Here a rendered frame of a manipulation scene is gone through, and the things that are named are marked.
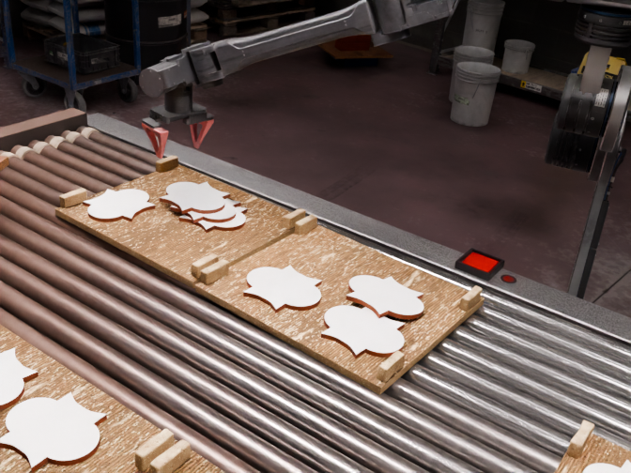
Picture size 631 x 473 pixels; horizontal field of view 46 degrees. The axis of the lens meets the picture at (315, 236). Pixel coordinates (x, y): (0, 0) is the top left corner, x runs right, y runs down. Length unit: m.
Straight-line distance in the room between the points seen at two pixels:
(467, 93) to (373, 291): 3.82
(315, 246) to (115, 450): 0.64
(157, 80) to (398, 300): 0.62
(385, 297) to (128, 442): 0.53
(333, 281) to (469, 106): 3.80
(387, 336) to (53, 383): 0.53
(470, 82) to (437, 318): 3.81
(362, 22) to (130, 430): 0.80
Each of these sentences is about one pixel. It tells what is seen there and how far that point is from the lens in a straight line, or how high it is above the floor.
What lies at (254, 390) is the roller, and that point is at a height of 0.91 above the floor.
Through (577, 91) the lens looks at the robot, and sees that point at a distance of 1.91.
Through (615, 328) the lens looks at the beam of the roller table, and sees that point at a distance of 1.49.
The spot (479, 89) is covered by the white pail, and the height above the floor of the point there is 0.26.
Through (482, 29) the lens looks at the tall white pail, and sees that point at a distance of 6.11.
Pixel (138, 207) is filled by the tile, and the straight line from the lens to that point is 1.62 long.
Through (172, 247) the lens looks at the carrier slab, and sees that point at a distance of 1.49.
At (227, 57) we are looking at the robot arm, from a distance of 1.48.
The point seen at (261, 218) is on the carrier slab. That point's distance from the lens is 1.60.
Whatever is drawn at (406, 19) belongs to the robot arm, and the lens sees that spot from 1.38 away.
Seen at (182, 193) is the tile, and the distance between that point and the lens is 1.63.
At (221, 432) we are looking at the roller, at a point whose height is 0.91.
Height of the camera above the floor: 1.68
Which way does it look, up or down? 29 degrees down
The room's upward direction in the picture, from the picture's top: 5 degrees clockwise
